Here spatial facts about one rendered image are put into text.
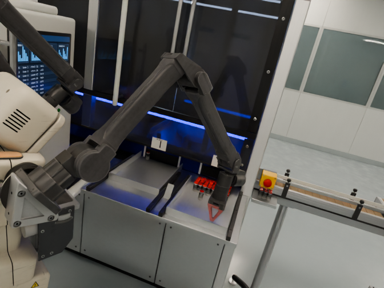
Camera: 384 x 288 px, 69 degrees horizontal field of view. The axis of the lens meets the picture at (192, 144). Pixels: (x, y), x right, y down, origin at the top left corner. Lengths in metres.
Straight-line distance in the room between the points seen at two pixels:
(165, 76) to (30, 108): 0.34
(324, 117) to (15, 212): 5.77
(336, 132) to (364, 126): 0.49
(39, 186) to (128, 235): 1.23
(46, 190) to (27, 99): 0.22
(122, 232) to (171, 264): 0.36
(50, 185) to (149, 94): 0.32
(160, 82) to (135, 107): 0.10
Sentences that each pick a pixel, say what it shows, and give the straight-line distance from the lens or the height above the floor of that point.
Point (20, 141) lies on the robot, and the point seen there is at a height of 1.26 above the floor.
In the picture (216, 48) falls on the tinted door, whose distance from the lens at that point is 1.37.
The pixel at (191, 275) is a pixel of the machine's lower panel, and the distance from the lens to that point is 1.86.
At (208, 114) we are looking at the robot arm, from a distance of 0.91.
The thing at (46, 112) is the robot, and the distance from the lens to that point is 0.80.
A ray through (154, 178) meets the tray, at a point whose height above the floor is 0.88.
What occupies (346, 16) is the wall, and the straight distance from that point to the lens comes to 6.07.
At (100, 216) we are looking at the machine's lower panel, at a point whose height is 0.43.
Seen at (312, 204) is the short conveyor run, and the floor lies 0.90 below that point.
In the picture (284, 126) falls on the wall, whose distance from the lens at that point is 6.08.
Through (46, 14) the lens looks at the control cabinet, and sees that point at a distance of 1.43.
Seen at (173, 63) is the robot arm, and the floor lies 1.50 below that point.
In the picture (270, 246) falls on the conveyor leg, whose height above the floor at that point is 0.54.
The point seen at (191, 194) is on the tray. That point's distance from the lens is 1.38.
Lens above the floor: 1.57
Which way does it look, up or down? 20 degrees down
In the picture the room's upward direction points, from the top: 12 degrees clockwise
